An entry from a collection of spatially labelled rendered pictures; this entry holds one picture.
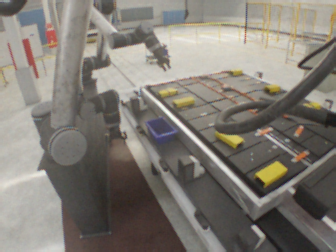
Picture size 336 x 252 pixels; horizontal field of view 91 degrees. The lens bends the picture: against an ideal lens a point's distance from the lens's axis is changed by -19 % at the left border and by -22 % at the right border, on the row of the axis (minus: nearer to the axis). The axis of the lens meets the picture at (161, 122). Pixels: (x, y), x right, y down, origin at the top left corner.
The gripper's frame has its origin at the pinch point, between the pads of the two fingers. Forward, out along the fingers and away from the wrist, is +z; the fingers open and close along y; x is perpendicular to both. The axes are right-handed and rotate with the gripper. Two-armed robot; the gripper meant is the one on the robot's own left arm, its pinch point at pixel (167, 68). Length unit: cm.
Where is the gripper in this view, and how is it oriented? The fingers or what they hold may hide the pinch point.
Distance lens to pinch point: 151.5
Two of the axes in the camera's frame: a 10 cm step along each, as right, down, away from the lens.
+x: 7.3, -5.6, 4.0
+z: 5.0, 8.3, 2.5
